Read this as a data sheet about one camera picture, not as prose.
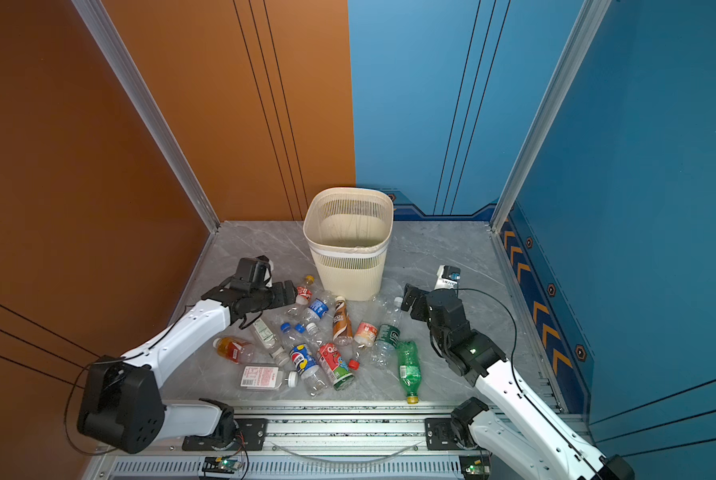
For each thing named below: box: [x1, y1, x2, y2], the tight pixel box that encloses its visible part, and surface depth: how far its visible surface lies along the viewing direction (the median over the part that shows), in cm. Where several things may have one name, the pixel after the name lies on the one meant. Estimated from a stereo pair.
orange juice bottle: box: [212, 337, 253, 365], surface depth 83 cm
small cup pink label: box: [354, 321, 378, 348], surface depth 88 cm
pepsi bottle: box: [289, 344, 327, 396], surface depth 82 cm
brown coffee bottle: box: [332, 296, 353, 346], surface depth 90 cm
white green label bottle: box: [252, 317, 290, 365], surface depth 87 cm
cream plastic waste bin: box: [303, 187, 394, 301], surface depth 93 cm
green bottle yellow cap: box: [396, 341, 422, 404], surface depth 81 cm
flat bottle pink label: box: [239, 365, 299, 391], surface depth 81 cm
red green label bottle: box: [316, 342, 355, 391], surface depth 81 cm
